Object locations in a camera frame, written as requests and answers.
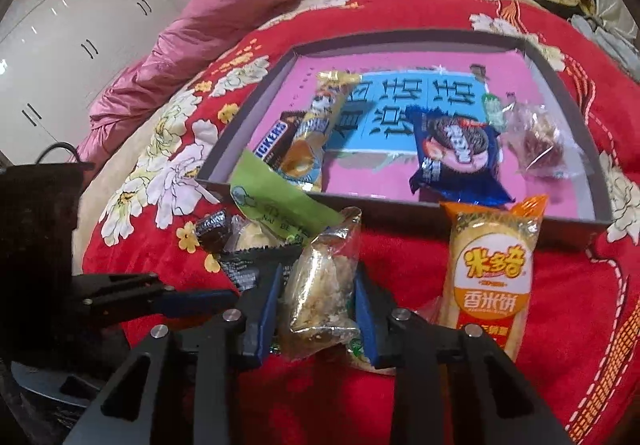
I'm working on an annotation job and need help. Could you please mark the black green pea packet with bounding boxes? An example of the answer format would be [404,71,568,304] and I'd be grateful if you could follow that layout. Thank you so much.
[218,245,303,293]

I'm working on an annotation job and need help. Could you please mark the clear golden snack packet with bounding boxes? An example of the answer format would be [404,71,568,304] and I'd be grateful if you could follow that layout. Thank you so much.
[278,206,362,361]

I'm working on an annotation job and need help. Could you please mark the green snack packet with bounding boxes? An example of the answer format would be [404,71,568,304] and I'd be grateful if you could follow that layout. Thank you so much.
[230,149,344,243]

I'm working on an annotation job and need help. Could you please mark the yellow cartoon snack bar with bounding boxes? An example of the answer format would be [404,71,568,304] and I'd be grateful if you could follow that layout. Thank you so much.
[278,70,361,192]

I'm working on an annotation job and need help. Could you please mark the Snickers bar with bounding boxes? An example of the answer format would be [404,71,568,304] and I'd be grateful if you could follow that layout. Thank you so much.
[253,111,306,171]

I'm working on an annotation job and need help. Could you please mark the blue Oreo cookie packet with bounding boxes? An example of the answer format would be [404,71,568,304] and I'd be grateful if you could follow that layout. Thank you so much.
[406,106,513,206]

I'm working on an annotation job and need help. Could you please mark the small dark wrapped candy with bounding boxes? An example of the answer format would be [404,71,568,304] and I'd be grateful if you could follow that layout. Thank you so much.
[194,209,232,254]

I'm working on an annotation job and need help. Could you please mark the orange rice cracker packet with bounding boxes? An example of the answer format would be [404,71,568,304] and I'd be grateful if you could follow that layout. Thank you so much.
[437,194,548,359]

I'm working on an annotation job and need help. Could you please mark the grey shallow tray box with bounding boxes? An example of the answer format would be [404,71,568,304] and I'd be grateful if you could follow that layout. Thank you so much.
[198,30,612,246]

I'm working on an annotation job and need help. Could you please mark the red floral blanket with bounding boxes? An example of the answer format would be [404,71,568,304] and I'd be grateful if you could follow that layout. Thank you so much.
[82,0,639,444]

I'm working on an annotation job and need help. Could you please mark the clear red candy packet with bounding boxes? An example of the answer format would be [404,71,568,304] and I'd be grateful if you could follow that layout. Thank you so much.
[503,101,587,180]

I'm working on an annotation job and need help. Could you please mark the pink quilt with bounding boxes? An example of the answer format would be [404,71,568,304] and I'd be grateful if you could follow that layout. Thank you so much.
[77,0,299,168]

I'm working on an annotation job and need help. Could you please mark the white wardrobe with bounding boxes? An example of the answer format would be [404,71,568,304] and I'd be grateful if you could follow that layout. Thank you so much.
[1,0,177,164]

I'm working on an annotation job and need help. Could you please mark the cream satin curtain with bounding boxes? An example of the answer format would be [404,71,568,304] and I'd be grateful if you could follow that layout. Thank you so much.
[590,0,639,45]

